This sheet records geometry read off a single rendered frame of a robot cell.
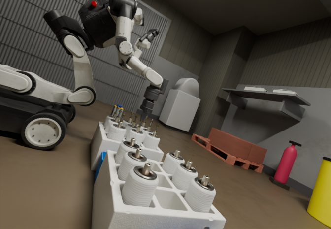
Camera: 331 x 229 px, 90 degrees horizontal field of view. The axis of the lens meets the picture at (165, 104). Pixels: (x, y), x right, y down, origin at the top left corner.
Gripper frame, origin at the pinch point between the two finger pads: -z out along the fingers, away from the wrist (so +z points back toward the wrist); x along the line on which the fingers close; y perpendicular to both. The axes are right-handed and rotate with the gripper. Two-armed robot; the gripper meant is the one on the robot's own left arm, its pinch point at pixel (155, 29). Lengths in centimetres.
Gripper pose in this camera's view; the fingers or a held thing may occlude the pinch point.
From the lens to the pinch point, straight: 182.6
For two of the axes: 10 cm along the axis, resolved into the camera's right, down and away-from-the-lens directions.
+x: 7.9, 2.0, -5.8
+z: -5.0, 7.5, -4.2
